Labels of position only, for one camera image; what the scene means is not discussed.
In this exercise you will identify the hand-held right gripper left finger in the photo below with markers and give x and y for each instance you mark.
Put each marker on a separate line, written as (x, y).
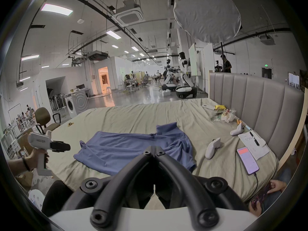
(125, 184)

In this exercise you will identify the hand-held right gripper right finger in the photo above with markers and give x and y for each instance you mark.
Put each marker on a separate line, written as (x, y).
(182, 184)

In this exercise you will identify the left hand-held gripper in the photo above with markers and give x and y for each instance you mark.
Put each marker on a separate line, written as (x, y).
(39, 140)

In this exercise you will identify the person's left hand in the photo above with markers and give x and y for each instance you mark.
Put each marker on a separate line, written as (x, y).
(33, 159)

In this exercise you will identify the blue shirt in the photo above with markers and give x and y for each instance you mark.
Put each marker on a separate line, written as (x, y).
(134, 148)

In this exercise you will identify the brown office chair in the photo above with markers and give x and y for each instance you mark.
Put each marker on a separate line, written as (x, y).
(44, 115)

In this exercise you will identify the brown carton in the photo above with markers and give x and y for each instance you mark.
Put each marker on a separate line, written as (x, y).
(24, 141)

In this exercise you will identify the white washing machine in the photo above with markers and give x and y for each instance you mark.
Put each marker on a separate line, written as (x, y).
(77, 103)

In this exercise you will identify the white hand controller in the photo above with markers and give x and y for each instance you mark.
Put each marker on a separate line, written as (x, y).
(236, 130)
(212, 149)

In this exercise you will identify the group of people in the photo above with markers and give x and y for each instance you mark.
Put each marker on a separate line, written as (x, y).
(25, 115)

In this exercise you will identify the bed with beige sheet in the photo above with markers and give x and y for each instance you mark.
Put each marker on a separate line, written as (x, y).
(120, 117)

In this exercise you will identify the phone with red screen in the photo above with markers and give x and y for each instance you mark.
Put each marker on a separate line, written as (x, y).
(247, 160)

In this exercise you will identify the clear plastic snack bag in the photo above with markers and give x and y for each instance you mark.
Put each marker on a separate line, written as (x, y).
(226, 116)

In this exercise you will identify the white paper notebook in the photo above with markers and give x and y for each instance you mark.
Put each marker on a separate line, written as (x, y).
(258, 150)

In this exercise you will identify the black pen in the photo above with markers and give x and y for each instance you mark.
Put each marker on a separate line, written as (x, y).
(254, 138)

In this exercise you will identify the yellow snack packet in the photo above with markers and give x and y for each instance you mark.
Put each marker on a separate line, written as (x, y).
(219, 107)

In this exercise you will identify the black and white humanoid robot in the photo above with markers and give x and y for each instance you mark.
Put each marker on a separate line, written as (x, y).
(185, 90)
(168, 80)

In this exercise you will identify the grey padded headboard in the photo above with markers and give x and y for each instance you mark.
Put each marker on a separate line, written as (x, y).
(262, 105)

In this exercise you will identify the round white softbox lamp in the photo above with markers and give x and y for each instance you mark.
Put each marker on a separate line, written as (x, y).
(207, 13)

